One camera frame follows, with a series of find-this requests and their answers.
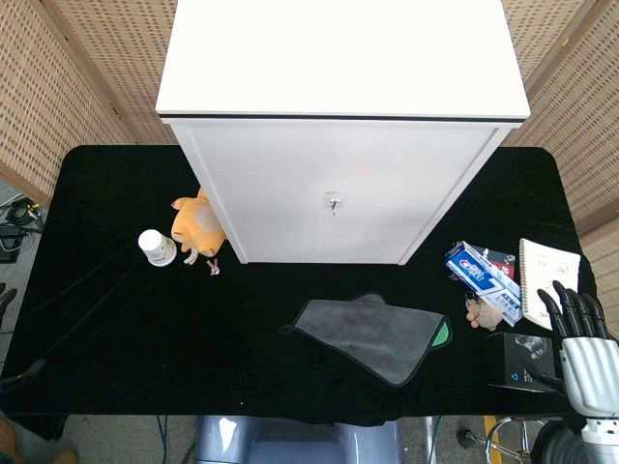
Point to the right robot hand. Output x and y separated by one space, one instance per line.
590 367

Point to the grey towel with green side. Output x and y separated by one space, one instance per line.
367 333

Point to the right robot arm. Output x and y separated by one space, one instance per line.
570 444

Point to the white cabinet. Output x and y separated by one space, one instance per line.
338 72

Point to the black product box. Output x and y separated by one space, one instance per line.
522 360

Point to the white spiral notebook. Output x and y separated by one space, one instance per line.
546 275

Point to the chrome stool base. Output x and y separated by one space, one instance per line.
508 435

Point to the dark red card box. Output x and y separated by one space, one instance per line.
500 263

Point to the blue toothpaste box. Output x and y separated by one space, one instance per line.
476 275

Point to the blue-grey robot torso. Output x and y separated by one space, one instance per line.
295 442

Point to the yellow plush toy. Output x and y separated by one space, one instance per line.
193 227

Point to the black tablecloth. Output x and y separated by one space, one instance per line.
145 338

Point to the white paper cup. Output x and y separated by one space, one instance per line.
157 249

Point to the woven screen with wooden frame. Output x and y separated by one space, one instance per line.
575 96
72 72

